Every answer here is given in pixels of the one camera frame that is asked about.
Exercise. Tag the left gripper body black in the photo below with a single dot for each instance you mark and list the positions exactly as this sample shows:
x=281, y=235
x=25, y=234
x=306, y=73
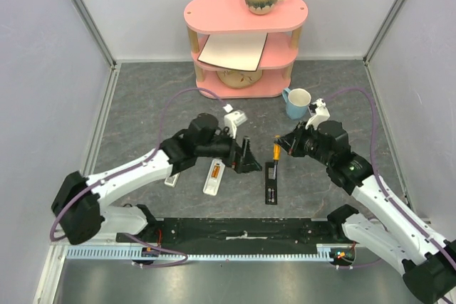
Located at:
x=222, y=147

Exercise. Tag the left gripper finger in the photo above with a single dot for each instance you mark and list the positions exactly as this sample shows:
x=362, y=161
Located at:
x=245, y=162
x=245, y=145

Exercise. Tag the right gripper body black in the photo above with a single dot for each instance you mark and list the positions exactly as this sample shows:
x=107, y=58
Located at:
x=296, y=139

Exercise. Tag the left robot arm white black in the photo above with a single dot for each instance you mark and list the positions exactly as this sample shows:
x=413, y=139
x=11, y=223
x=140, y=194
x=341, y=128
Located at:
x=83, y=206

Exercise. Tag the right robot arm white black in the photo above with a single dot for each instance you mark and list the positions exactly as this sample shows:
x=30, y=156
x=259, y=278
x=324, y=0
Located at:
x=424, y=258

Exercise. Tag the black remote control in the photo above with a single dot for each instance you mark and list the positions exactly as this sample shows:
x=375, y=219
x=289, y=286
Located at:
x=270, y=189

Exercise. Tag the light blue mug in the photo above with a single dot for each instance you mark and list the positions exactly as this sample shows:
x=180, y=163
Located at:
x=297, y=102

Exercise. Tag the beige floral bowl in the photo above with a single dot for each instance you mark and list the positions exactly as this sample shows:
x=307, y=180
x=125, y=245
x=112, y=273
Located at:
x=239, y=79

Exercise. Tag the white board black edge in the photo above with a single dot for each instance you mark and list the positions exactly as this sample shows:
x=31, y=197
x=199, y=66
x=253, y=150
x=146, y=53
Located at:
x=236, y=51

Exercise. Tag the pink three tier shelf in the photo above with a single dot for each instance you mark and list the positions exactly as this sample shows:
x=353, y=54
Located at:
x=283, y=26

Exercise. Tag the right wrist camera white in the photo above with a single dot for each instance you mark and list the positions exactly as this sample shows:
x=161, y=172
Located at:
x=319, y=113

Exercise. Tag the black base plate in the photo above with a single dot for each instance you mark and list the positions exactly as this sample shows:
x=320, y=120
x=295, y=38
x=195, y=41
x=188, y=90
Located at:
x=242, y=236

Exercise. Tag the blue slotted cable duct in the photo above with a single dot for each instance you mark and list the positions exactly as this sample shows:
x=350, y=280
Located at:
x=139, y=253

